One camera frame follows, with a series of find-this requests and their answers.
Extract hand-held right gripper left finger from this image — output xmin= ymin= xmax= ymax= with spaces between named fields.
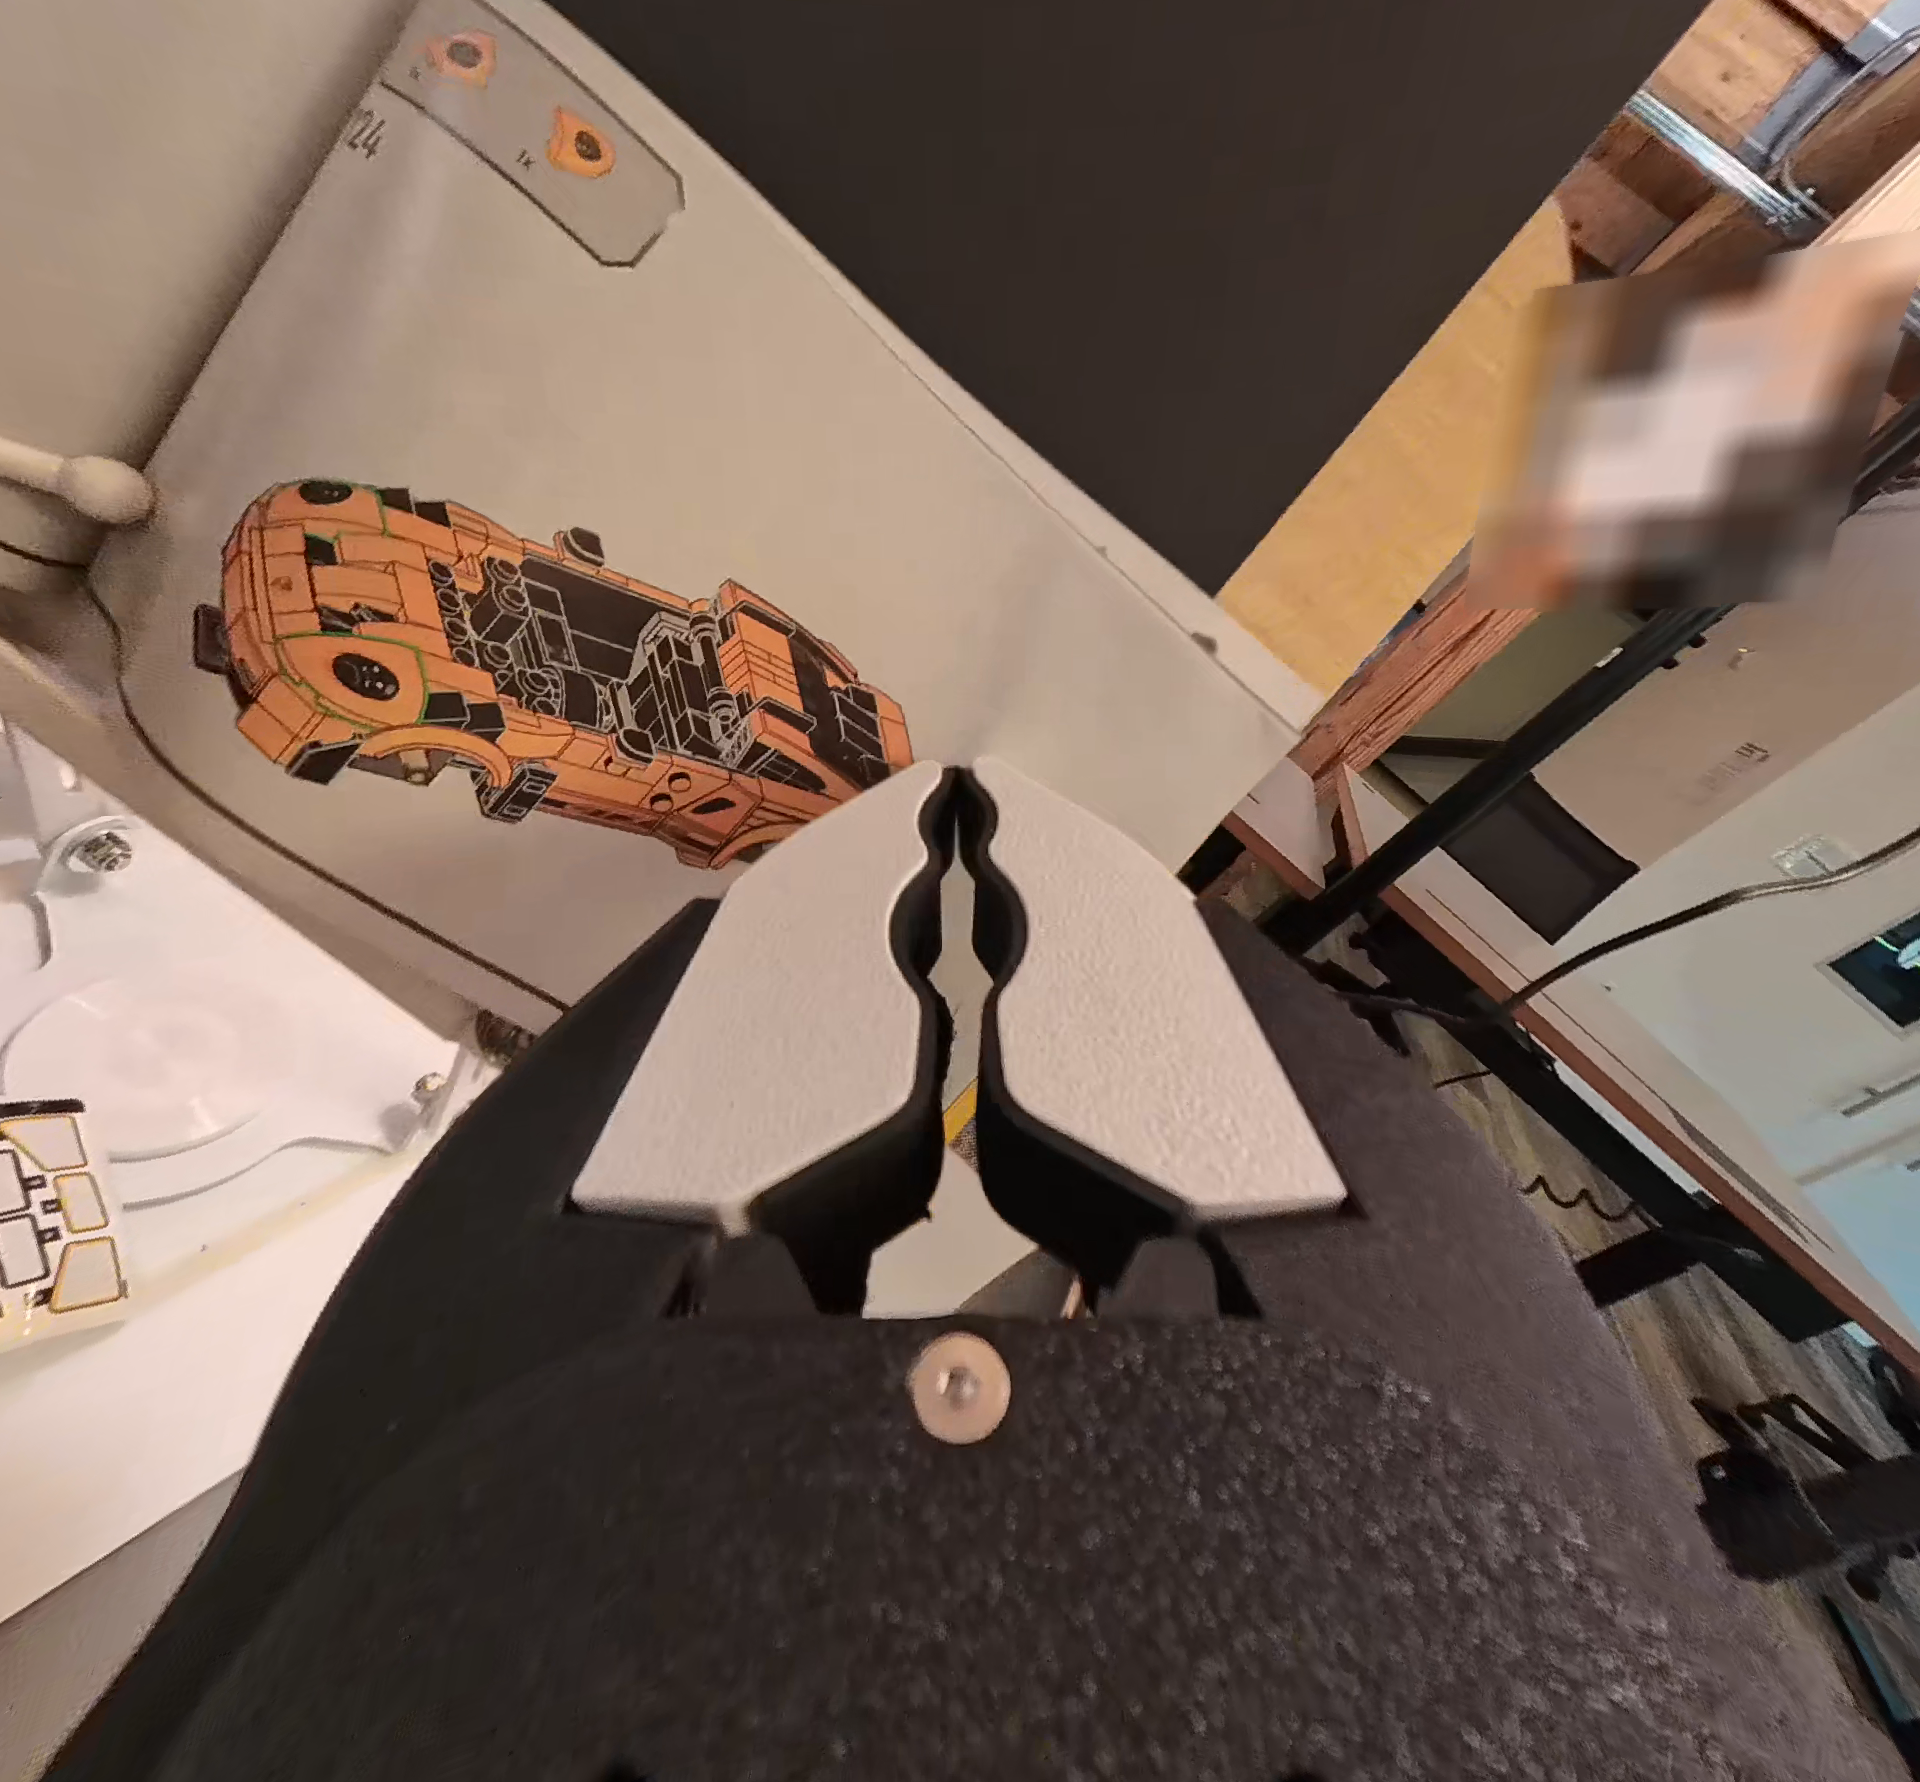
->
xmin=568 ymin=758 xmax=963 ymax=1318

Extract white wooden book stand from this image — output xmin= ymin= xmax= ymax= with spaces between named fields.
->
xmin=0 ymin=198 xmax=1576 ymax=1622

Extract black office chair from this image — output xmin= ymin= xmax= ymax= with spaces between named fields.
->
xmin=1692 ymin=1390 xmax=1920 ymax=1609

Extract lego sticker sheet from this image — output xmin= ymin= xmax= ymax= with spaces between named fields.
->
xmin=0 ymin=1098 xmax=130 ymax=1353

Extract wooden desk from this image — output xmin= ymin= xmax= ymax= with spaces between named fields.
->
xmin=1222 ymin=566 xmax=1920 ymax=1379

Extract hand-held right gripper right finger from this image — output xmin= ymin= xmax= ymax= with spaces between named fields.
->
xmin=954 ymin=754 xmax=1349 ymax=1316

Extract lego instruction booklet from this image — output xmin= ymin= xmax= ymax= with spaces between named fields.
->
xmin=0 ymin=0 xmax=1306 ymax=1026

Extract small black screen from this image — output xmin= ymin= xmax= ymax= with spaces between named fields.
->
xmin=1820 ymin=911 xmax=1920 ymax=1033

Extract black coiled cable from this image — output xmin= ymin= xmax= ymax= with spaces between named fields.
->
xmin=1303 ymin=820 xmax=1920 ymax=1225

